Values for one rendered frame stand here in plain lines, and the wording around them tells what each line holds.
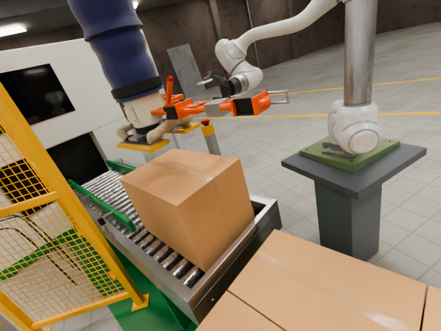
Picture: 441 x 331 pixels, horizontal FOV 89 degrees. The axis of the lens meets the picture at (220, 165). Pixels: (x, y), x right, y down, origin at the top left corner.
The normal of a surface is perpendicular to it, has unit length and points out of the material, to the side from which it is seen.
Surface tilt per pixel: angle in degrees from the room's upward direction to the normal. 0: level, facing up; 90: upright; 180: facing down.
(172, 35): 90
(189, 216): 90
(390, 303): 0
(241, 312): 0
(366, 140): 93
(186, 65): 77
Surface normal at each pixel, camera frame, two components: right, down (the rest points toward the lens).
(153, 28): 0.43, 0.29
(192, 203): 0.70, 0.14
